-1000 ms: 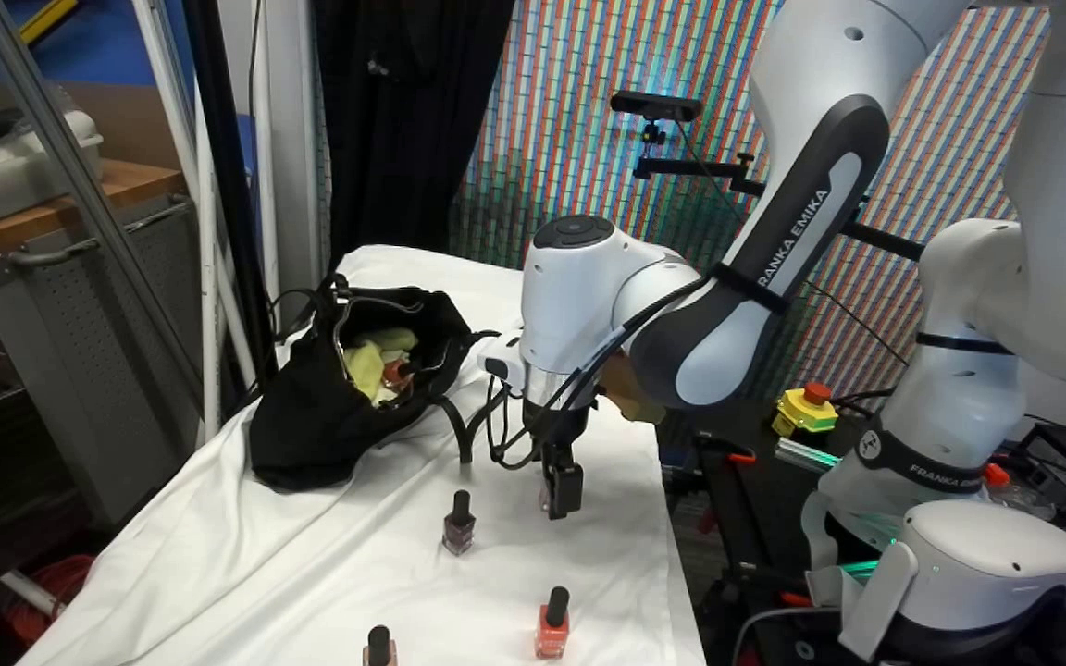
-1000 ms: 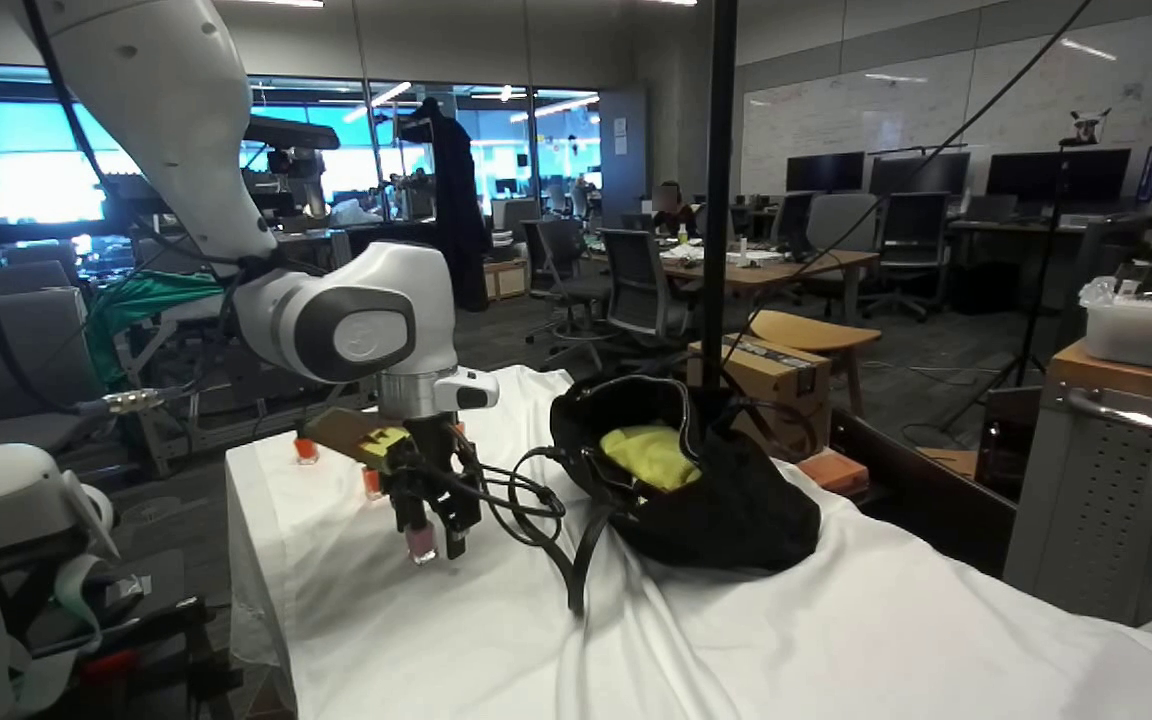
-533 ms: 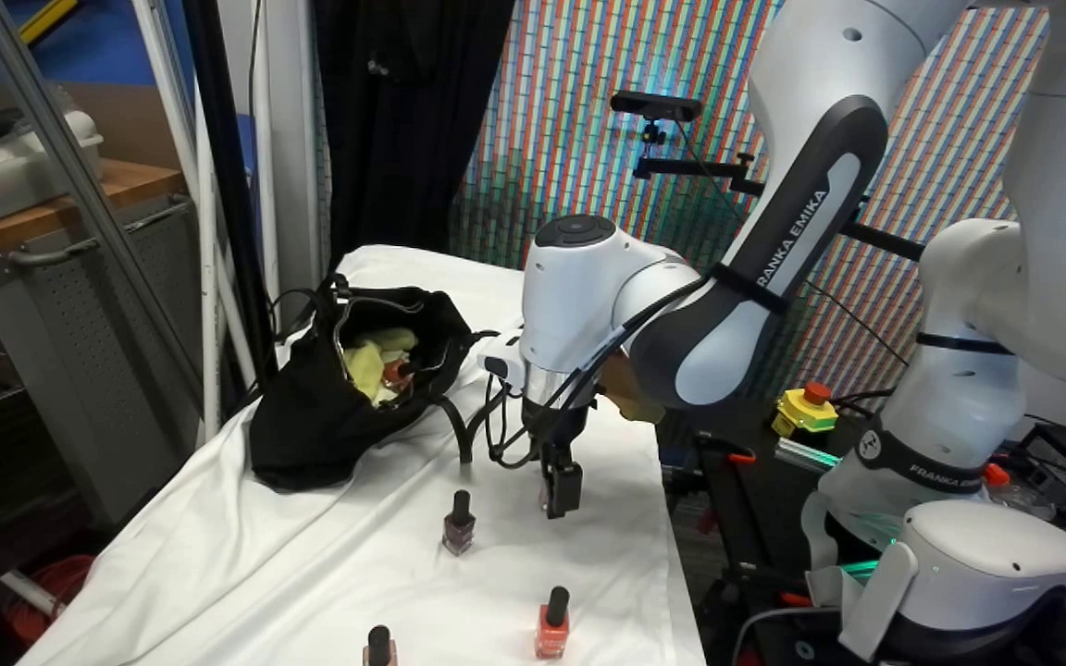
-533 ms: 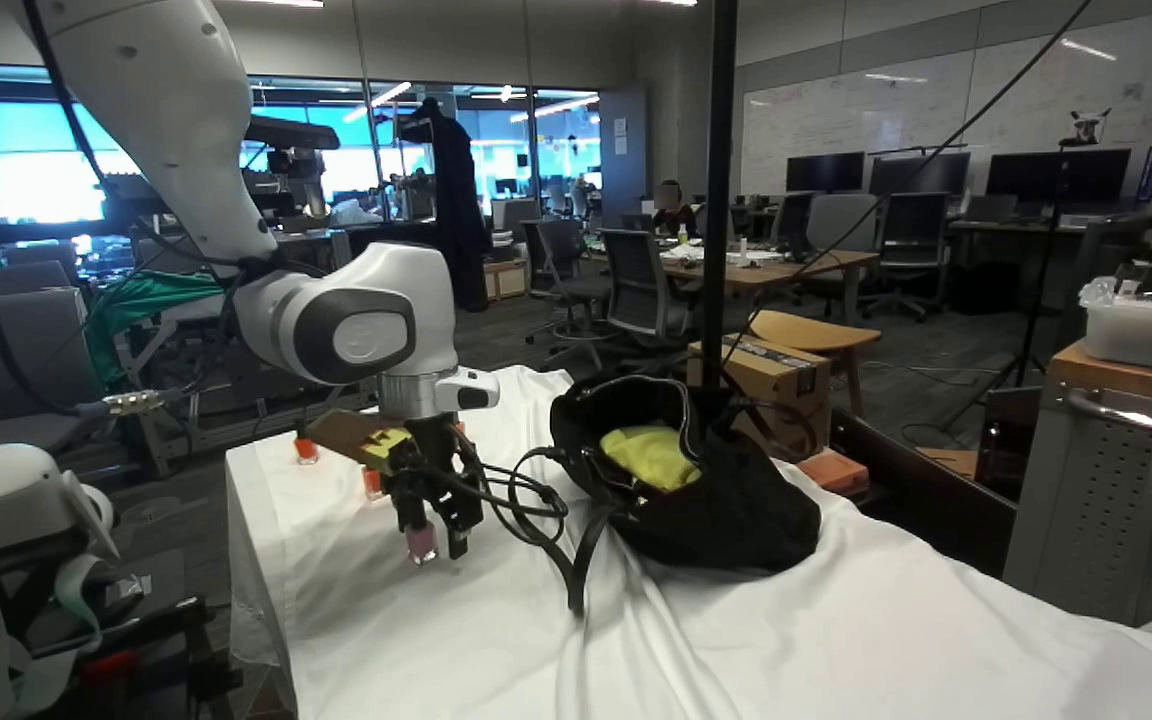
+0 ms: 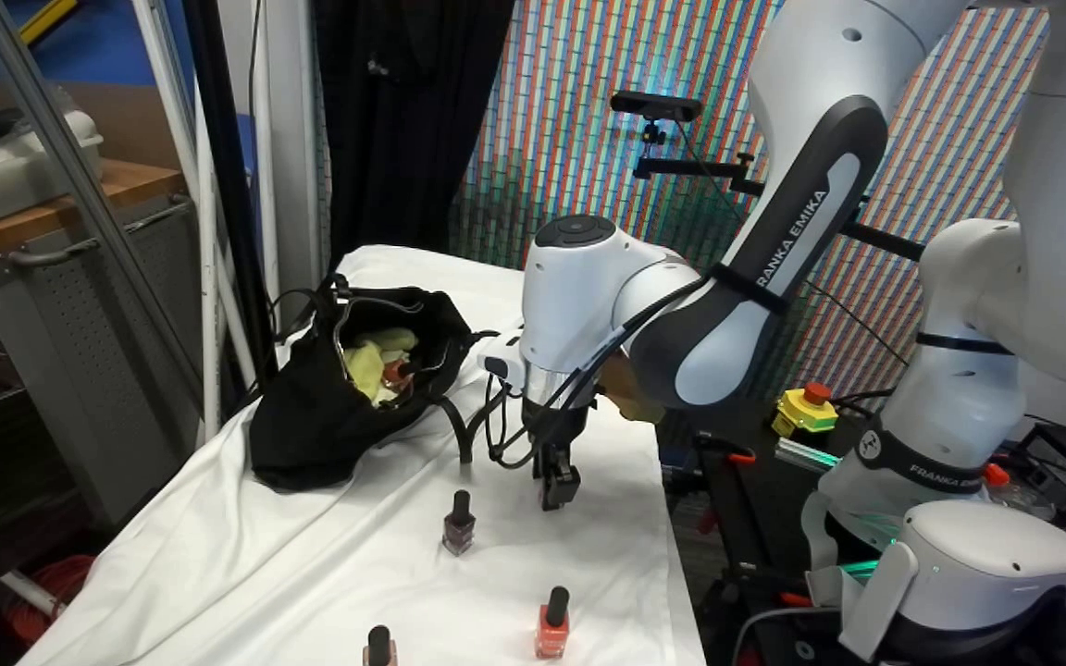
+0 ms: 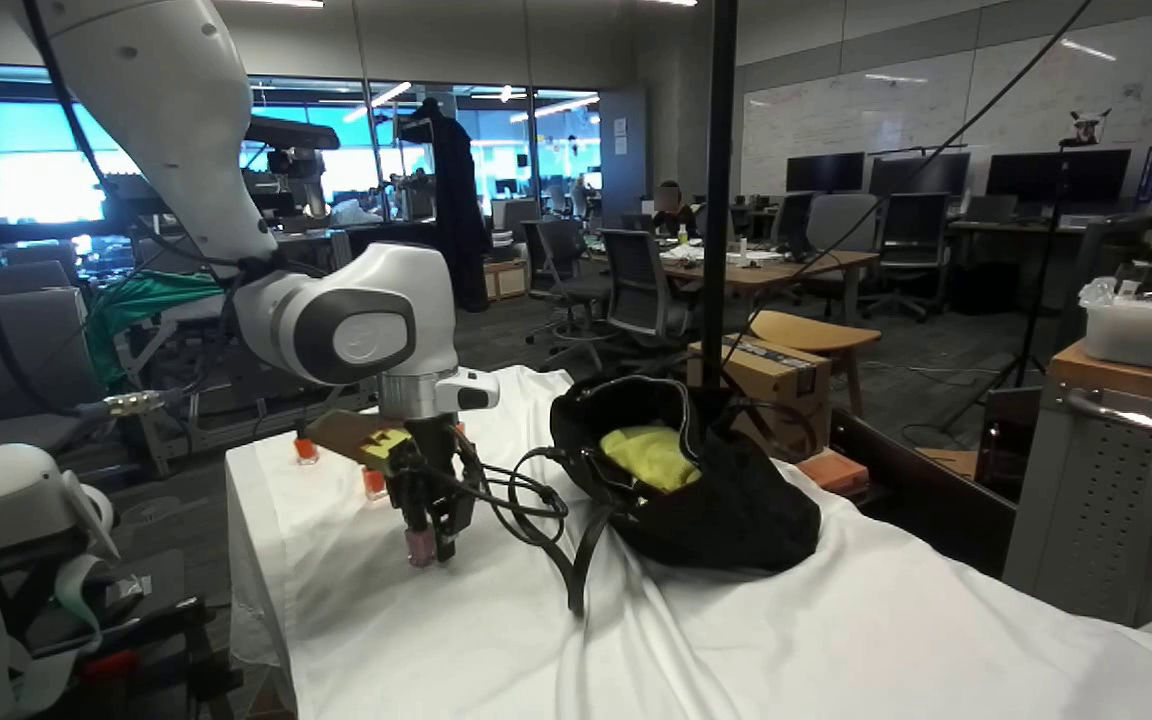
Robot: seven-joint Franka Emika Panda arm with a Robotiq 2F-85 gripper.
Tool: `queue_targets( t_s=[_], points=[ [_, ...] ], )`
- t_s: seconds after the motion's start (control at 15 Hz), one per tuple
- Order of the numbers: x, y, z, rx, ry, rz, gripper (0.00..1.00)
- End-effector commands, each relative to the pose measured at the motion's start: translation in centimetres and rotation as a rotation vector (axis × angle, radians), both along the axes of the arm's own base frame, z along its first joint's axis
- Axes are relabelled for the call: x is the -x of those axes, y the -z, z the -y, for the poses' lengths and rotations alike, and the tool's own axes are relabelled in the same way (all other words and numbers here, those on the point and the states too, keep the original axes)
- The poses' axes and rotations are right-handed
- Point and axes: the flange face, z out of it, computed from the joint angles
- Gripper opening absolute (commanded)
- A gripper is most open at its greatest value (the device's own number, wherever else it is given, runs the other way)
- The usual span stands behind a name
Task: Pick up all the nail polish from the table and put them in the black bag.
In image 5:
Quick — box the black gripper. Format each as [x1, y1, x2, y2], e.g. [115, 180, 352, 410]
[521, 394, 596, 515]

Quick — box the dark brown nail polish bottle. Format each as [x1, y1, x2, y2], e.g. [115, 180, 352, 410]
[441, 487, 483, 560]

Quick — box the yellow cloth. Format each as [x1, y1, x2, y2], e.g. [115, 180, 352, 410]
[331, 326, 424, 406]

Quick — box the teal box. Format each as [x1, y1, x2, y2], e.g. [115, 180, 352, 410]
[773, 436, 849, 475]

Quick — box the yellow emergency stop button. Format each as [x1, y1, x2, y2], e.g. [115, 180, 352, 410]
[769, 380, 846, 441]

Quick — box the white tablecloth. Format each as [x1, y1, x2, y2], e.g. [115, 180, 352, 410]
[16, 241, 711, 666]

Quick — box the black curtain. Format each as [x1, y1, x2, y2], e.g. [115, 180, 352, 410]
[313, 0, 517, 270]

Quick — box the white vertical pipe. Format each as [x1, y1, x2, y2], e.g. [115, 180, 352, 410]
[131, 0, 229, 448]

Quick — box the striped patterned screen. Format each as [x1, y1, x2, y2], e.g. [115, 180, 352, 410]
[448, 0, 1055, 405]

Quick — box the white VR headset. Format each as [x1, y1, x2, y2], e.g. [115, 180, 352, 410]
[800, 492, 1066, 661]

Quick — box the black vertical pole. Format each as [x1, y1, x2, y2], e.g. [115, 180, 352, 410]
[178, 0, 281, 399]

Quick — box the grey cabinet with wooden top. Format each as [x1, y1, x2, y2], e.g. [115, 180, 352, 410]
[0, 161, 209, 534]

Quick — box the red bucket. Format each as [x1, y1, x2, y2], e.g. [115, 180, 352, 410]
[0, 553, 102, 650]

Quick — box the white plastic tub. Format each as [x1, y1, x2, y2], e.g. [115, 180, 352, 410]
[0, 109, 107, 231]

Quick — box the black bag with strap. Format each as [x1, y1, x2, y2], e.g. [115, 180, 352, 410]
[245, 274, 526, 496]

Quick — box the aluminium frame post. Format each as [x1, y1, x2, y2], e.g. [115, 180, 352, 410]
[0, 0, 209, 394]

